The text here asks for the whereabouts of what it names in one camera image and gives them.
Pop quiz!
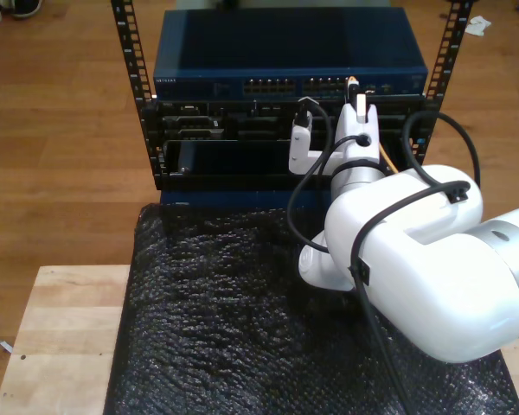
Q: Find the yellow network cable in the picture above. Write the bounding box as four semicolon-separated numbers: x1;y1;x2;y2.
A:
346;75;395;175

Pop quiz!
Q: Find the black rack server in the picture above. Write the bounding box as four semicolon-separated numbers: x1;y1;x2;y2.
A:
141;97;438;142

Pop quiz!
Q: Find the white crumpled paper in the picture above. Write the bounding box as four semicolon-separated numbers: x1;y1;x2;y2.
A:
465;16;493;38

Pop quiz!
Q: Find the black bubble wrap mat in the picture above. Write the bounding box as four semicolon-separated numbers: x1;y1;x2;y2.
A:
102;202;519;415

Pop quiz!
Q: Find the blue network switch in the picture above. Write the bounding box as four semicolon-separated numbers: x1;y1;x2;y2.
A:
152;7;429;99

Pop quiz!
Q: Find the blue rack base plate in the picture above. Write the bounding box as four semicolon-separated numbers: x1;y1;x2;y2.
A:
159;188;335;208

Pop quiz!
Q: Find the black perforated rack post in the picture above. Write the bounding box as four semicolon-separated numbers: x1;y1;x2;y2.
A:
110;0;163;191
408;0;475;169

